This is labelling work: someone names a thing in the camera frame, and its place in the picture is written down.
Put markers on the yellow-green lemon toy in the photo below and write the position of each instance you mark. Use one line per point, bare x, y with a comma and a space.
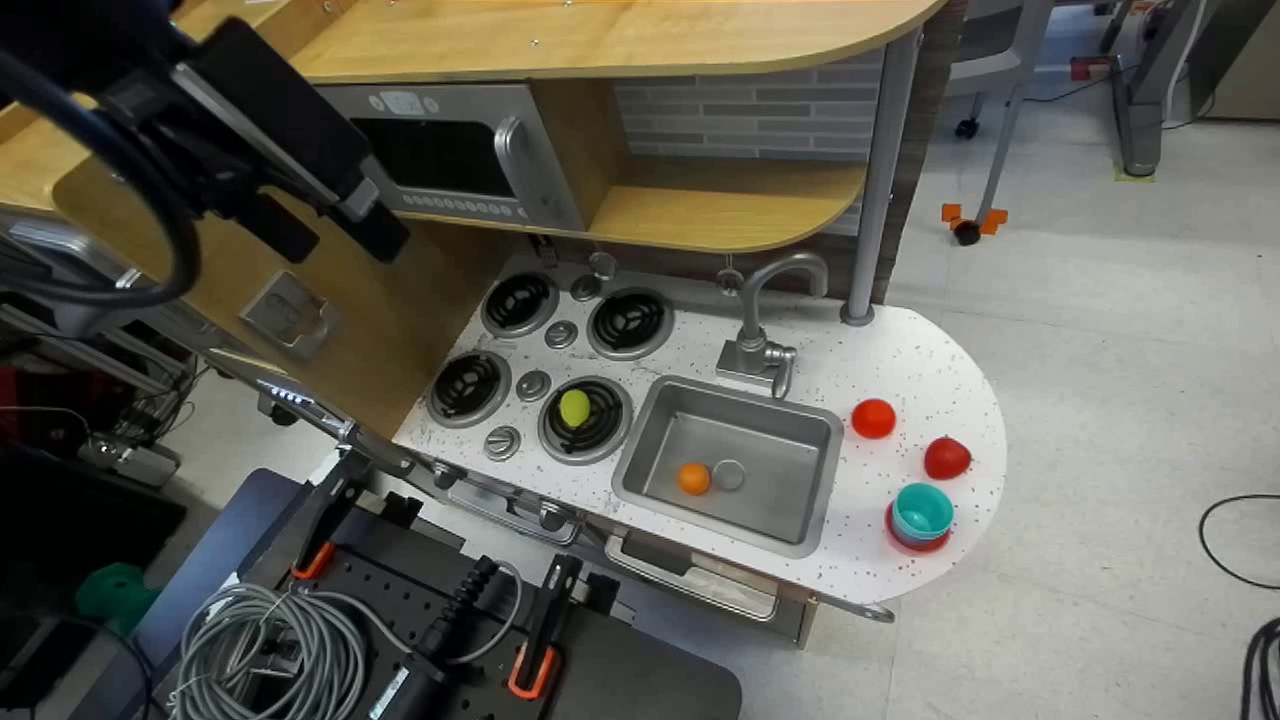
574, 410

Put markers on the black stove burner back right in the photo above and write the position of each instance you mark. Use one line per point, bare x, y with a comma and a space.
630, 323

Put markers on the red bell pepper toy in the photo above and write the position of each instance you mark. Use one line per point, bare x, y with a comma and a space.
944, 459

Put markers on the orange ball toy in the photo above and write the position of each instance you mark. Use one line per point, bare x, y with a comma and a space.
695, 477

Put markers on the black stove burner front right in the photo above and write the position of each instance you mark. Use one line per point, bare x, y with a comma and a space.
603, 432

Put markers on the grey toy microwave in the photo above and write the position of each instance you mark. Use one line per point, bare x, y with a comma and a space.
463, 151

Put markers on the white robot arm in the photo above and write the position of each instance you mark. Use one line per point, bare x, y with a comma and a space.
188, 126

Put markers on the red round object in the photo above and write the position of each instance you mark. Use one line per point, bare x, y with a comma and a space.
875, 419

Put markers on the wooden shelf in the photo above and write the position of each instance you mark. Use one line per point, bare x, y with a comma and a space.
357, 41
720, 207

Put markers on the wooden top shelf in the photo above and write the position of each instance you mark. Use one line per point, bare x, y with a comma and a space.
357, 41

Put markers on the white speckled toy countertop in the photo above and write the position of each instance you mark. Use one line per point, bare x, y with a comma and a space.
897, 358

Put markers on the red cup under teal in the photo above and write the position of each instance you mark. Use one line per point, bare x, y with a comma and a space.
917, 531

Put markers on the grey metal sink basin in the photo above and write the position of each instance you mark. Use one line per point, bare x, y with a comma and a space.
773, 462

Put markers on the grey toy faucet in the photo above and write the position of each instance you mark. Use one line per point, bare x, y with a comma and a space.
752, 355

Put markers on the black stove burner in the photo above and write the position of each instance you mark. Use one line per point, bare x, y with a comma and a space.
630, 323
468, 389
519, 306
603, 432

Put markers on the grey support pole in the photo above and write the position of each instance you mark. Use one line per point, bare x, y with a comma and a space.
881, 172

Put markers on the black stove burner back left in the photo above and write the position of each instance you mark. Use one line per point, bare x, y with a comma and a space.
519, 306

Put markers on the orange black clamp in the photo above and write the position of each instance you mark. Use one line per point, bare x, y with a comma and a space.
539, 657

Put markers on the wooden lower shelf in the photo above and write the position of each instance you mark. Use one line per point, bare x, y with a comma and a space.
720, 207

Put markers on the black stove burner front left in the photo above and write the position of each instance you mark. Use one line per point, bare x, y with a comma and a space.
468, 389

